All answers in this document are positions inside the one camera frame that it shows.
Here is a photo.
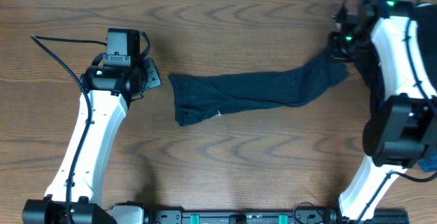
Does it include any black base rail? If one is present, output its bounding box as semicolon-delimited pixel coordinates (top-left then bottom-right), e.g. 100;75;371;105
150;208;410;224

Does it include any black garment pile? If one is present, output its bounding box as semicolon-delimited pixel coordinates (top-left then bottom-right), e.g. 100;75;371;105
353;2;437;173

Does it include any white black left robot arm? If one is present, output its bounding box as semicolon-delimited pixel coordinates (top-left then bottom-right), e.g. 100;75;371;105
22;57;161;223

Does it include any black nike t-shirt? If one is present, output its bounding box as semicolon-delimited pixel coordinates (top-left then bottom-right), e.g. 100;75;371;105
168;50;349;126

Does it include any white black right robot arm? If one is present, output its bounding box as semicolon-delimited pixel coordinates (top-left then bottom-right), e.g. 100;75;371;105
324;0;436;223

